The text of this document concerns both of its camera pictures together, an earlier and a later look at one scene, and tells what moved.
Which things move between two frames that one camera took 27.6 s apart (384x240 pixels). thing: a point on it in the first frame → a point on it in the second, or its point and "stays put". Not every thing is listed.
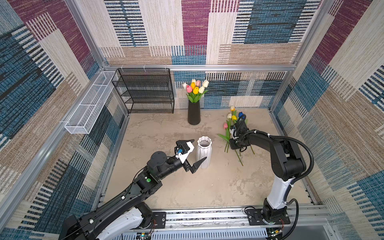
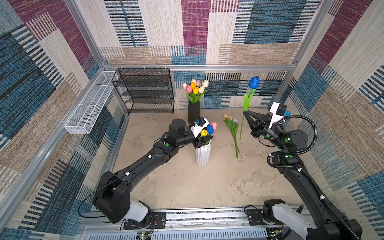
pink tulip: [225, 126] → [214, 125]
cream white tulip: [205, 83] stays put
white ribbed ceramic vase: [204, 149] stays put
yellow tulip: [195, 90] stays put
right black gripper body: [236, 144] → [270, 134]
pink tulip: [188, 88] stays put
